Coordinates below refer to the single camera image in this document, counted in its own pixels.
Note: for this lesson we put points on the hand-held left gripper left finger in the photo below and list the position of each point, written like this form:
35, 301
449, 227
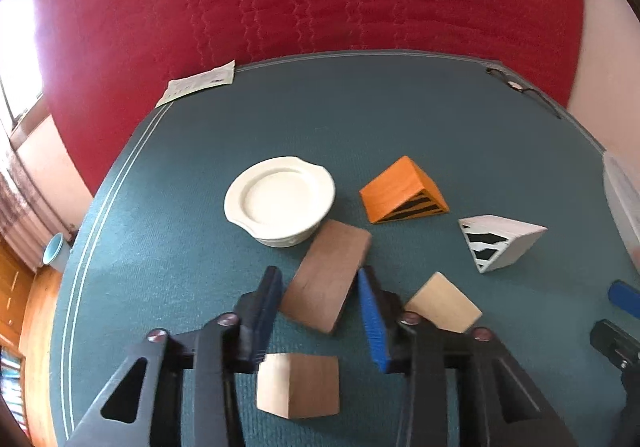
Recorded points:
262, 312

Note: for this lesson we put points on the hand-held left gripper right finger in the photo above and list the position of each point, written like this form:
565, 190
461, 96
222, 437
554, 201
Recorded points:
372, 322

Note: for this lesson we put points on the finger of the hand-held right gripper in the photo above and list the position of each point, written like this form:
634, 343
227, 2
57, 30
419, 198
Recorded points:
612, 342
625, 299

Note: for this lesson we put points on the long wooden block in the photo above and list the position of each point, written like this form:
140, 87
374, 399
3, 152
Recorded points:
325, 272

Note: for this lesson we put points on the clear plastic container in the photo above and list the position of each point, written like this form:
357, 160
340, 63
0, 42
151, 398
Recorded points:
622, 197

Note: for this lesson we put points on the white ceramic dish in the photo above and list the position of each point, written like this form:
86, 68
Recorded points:
275, 197

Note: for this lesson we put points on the orange tiger-striped wedge block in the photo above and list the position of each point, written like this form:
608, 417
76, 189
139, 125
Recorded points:
395, 187

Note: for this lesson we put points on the natural wooden block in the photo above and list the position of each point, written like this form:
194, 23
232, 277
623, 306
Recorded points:
442, 302
300, 384

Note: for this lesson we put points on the white zebra-striped wedge block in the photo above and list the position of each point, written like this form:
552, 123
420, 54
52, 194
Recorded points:
515, 242

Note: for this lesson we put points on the light blue wastebasket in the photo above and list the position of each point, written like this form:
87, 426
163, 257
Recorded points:
54, 252

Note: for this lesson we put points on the paper leaflet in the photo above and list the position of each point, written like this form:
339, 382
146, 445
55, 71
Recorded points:
200, 79

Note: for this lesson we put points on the eyeglasses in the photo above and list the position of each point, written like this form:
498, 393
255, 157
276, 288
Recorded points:
514, 84

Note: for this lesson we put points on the wooden door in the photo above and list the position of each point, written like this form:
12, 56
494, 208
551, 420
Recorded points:
12, 297

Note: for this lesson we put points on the bookshelf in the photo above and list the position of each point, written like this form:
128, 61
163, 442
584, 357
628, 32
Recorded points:
10, 387

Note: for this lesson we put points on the patterned curtain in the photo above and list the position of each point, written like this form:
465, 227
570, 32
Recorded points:
20, 207

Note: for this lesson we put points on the window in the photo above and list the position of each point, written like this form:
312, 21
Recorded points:
20, 37

